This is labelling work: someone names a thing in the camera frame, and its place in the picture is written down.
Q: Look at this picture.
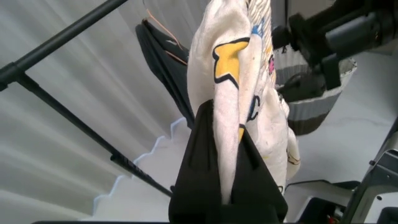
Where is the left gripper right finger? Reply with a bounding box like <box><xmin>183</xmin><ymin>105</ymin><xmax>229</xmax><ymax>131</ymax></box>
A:
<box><xmin>223</xmin><ymin>128</ymin><xmax>289</xmax><ymax>223</ymax></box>

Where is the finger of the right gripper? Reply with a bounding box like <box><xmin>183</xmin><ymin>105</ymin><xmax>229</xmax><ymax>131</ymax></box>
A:
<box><xmin>272</xmin><ymin>26</ymin><xmax>295</xmax><ymax>49</ymax></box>
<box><xmin>275</xmin><ymin>71</ymin><xmax>328</xmax><ymax>103</ymax></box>

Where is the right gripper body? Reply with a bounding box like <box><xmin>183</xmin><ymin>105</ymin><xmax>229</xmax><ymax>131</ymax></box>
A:
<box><xmin>288</xmin><ymin>11</ymin><xmax>387</xmax><ymax>91</ymax></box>

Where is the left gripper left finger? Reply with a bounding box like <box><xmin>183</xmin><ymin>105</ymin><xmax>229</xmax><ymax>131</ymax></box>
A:
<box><xmin>168</xmin><ymin>99</ymin><xmax>223</xmax><ymax>223</ymax></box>

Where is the cream printed garment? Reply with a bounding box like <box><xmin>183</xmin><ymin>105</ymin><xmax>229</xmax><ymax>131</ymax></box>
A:
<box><xmin>186</xmin><ymin>0</ymin><xmax>302</xmax><ymax>206</ymax></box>

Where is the pink clothes hanger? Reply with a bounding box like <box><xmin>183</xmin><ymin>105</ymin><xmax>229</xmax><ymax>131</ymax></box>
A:
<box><xmin>143</xmin><ymin>0</ymin><xmax>190</xmax><ymax>67</ymax></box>

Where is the dark grey t-shirt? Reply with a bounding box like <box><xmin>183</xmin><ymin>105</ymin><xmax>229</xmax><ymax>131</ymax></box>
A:
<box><xmin>135</xmin><ymin>18</ymin><xmax>197</xmax><ymax>130</ymax></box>

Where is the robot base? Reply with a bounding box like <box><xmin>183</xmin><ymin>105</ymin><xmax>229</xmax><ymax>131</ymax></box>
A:
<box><xmin>283</xmin><ymin>115</ymin><xmax>398</xmax><ymax>224</ymax></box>

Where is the white laundry basket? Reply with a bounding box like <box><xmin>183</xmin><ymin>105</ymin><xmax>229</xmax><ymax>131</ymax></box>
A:
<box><xmin>272</xmin><ymin>43</ymin><xmax>358</xmax><ymax>137</ymax></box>

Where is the black clothes rack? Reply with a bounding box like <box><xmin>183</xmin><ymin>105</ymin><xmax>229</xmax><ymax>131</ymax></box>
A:
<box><xmin>0</xmin><ymin>0</ymin><xmax>174</xmax><ymax>198</ymax></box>

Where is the white curtain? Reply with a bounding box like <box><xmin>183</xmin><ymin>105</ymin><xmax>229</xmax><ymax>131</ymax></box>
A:
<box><xmin>0</xmin><ymin>0</ymin><xmax>215</xmax><ymax>223</ymax></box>

